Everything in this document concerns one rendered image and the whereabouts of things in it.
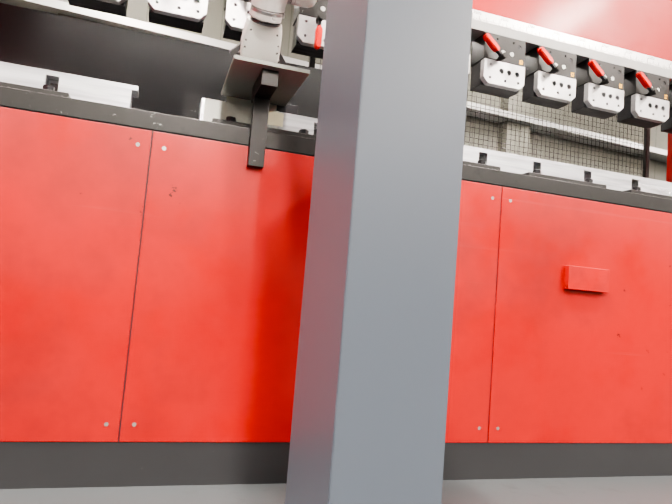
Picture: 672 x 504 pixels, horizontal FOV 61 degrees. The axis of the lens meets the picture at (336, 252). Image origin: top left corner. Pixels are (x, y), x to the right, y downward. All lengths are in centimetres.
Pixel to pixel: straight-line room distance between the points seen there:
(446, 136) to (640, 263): 124
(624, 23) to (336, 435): 187
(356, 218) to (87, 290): 79
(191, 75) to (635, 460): 194
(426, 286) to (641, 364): 128
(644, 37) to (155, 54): 172
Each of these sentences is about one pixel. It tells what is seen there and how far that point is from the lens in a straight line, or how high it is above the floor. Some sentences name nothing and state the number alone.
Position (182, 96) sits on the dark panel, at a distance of 217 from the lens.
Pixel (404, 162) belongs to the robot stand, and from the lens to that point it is 85.
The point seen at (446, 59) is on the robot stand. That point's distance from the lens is 93.
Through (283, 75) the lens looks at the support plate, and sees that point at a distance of 144.
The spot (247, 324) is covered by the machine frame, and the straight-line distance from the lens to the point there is 143.
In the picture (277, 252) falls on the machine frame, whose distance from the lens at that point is 144.
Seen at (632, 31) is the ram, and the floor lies 147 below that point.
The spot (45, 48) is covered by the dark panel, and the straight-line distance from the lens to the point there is 223.
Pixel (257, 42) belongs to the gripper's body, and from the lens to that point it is 154.
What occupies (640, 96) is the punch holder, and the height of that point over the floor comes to 125.
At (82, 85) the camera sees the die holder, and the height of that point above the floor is 95.
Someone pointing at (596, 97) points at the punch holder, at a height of 121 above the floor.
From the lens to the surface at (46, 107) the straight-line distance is 148.
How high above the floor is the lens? 46
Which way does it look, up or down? 5 degrees up
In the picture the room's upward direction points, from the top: 5 degrees clockwise
